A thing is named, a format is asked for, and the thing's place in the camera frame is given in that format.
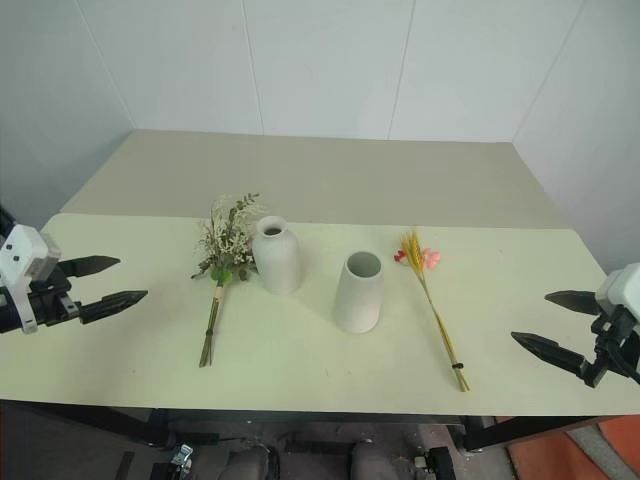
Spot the wheat and pink flower bouquet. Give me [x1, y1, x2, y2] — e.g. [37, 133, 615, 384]
[392, 228, 472, 394]

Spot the black metal table frame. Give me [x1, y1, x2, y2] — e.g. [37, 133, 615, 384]
[0, 398, 640, 454]

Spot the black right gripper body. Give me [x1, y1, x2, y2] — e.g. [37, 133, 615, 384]
[579, 304, 640, 389]

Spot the white narrow-neck ceramic vase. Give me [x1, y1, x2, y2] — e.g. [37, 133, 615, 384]
[250, 215, 303, 296]

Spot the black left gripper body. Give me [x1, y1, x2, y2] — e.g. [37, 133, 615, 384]
[25, 261, 82, 329]

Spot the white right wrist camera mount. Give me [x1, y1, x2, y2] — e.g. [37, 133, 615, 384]
[594, 262, 640, 321]

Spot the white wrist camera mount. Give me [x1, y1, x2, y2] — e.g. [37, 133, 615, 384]
[594, 262, 640, 321]
[0, 224, 62, 336]

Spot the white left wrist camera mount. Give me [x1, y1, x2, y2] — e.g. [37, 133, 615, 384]
[0, 224, 62, 336]

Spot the pale yellow table cover sheet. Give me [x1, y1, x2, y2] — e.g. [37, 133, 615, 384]
[0, 211, 640, 417]

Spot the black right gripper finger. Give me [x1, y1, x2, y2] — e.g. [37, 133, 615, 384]
[510, 330, 587, 382]
[543, 289, 601, 317]

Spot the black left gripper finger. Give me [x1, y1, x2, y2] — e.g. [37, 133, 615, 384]
[59, 255, 122, 279]
[77, 289, 149, 326]

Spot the dried green white bouquet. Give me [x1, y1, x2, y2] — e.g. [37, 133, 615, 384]
[190, 191, 262, 370]

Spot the white cylindrical ceramic vase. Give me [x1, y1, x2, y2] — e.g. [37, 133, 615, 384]
[332, 251, 385, 335]

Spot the silver metal clamp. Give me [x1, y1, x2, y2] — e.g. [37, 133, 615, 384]
[168, 441, 195, 472]

